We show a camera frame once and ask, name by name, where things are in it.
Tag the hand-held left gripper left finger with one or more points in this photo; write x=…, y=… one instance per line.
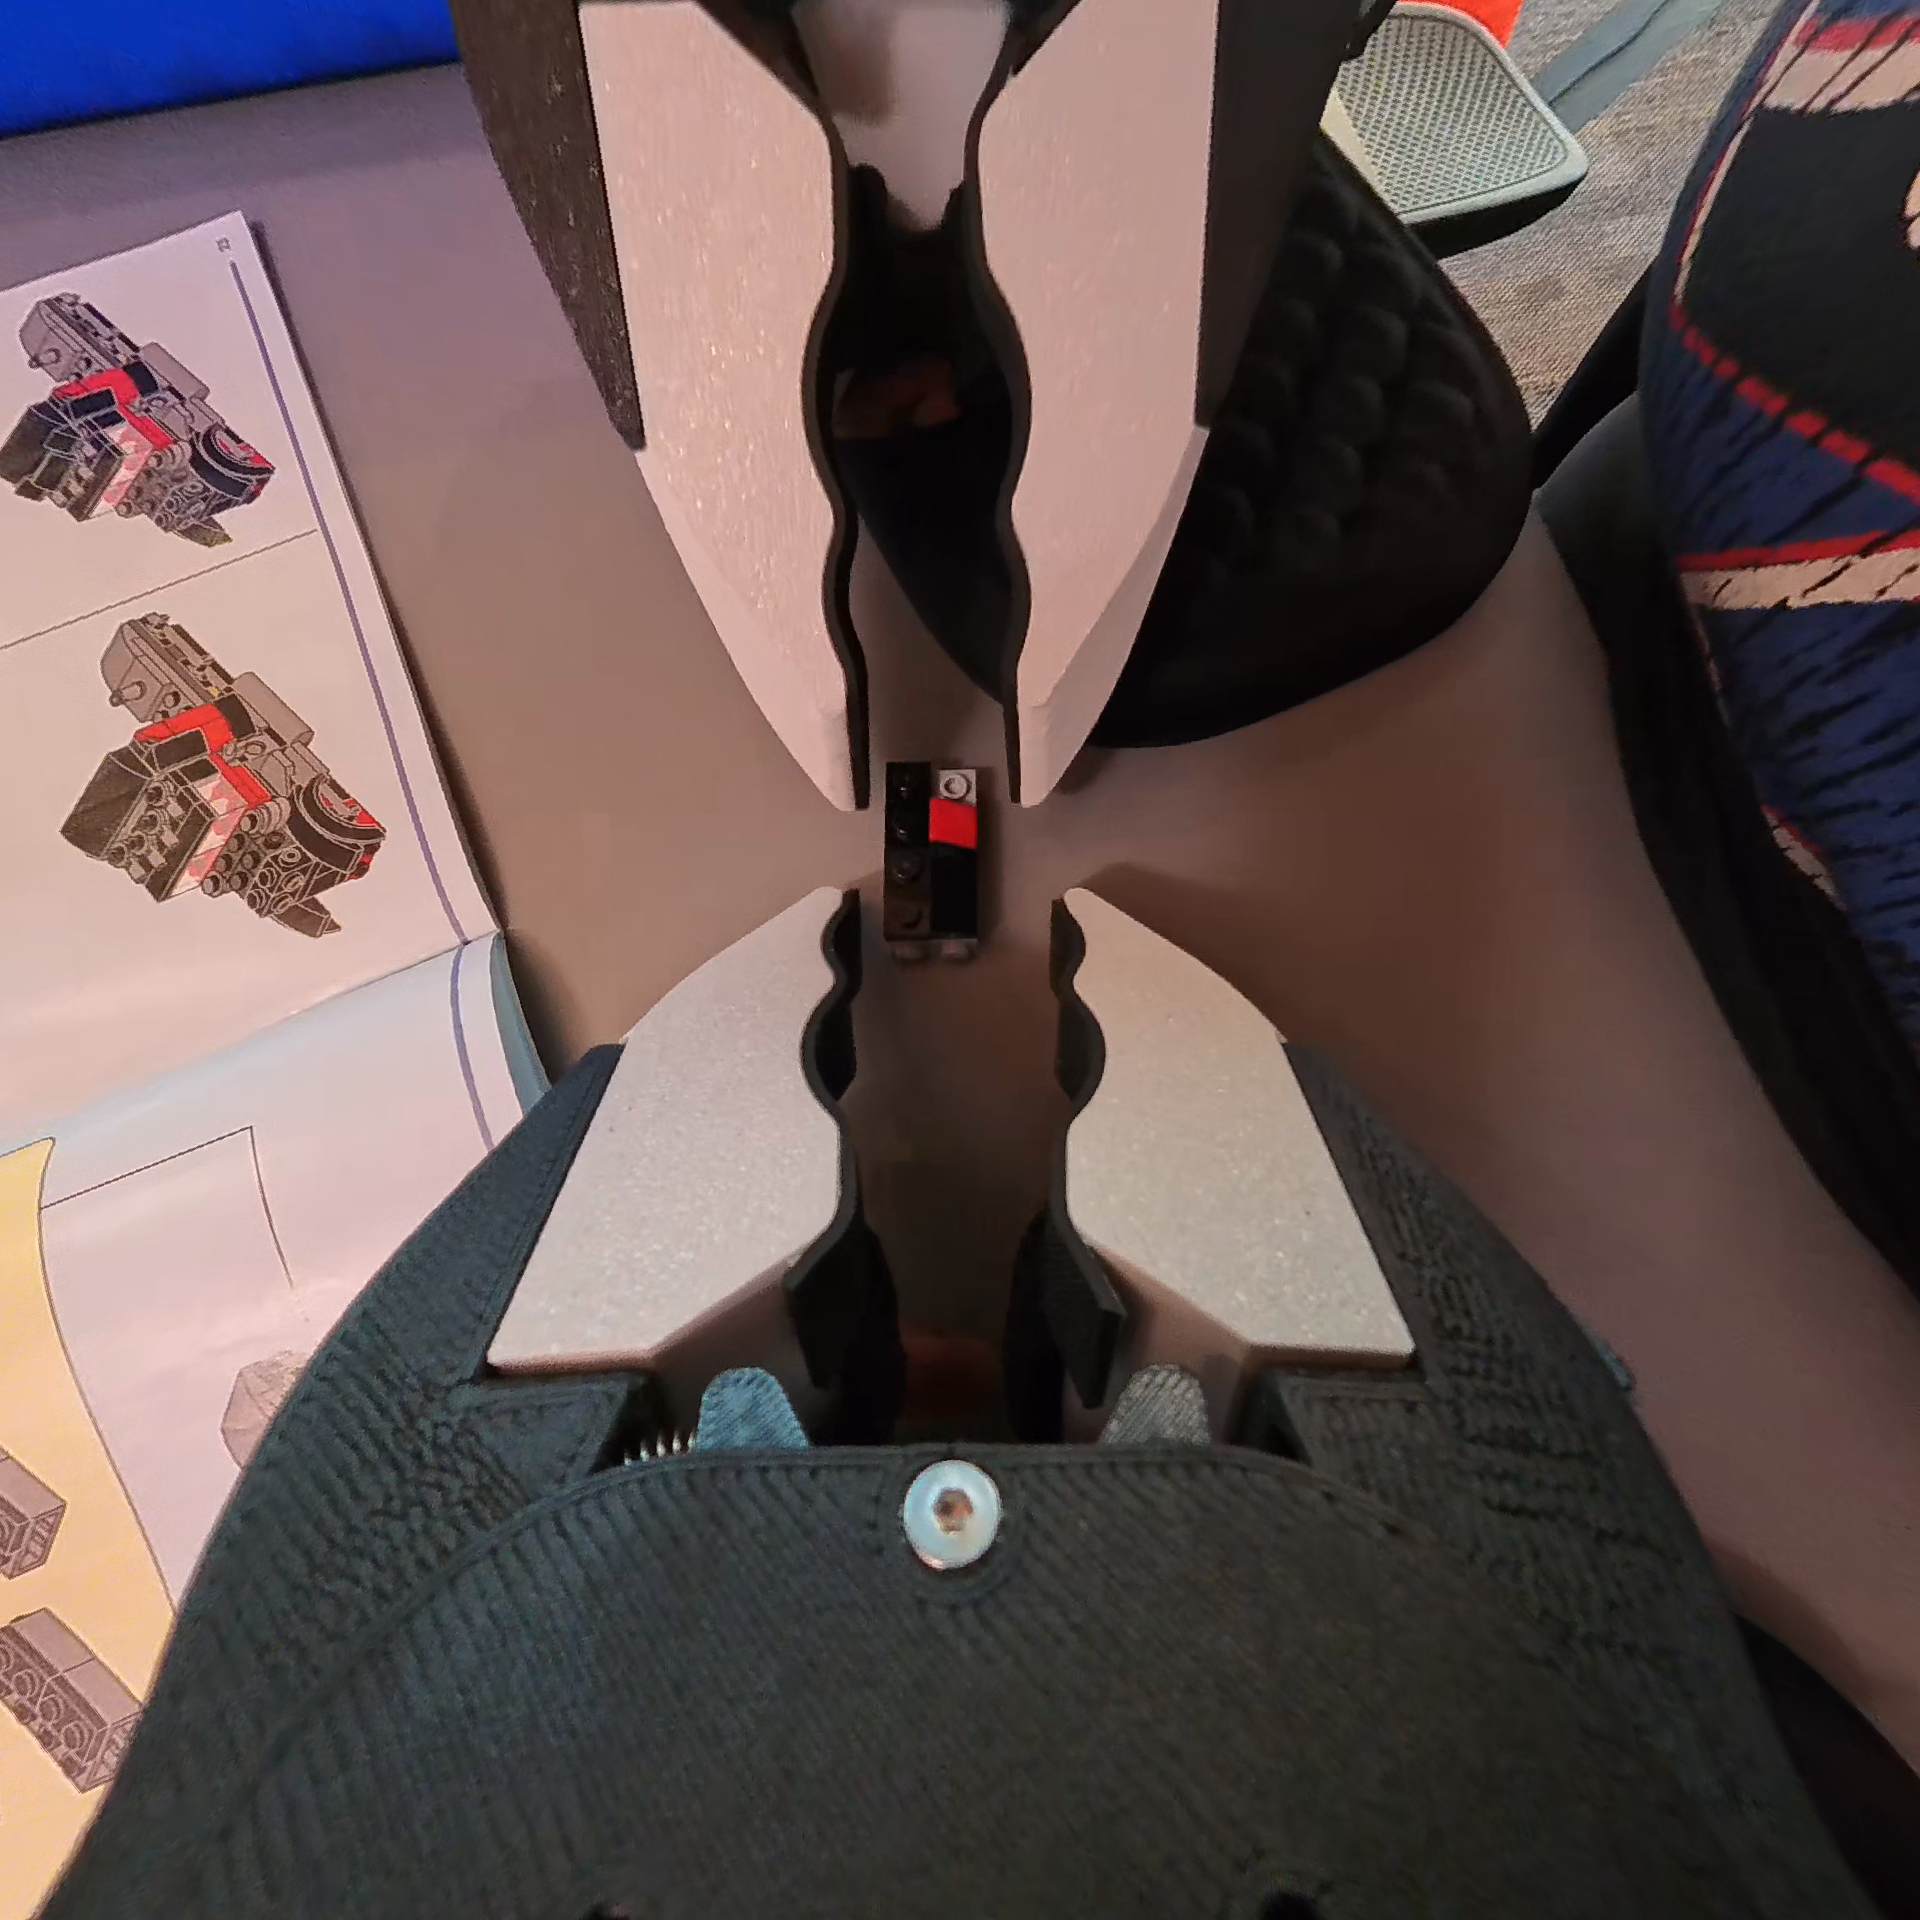
x=691, y=1185

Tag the black and red brick assembly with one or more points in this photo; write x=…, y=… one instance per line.
x=949, y=839

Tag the grey desk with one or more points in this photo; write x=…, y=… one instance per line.
x=1319, y=974

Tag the instruction booklet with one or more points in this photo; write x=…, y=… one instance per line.
x=181, y=750

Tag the person's patterned navy sweater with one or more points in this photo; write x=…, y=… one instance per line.
x=1799, y=451

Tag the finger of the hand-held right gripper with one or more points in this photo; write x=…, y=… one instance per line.
x=1110, y=329
x=704, y=329

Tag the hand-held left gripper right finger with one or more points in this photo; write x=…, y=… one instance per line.
x=1215, y=1185

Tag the grey mesh office chair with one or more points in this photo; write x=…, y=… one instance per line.
x=1454, y=119

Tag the blue plastic bin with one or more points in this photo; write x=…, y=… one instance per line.
x=225, y=59

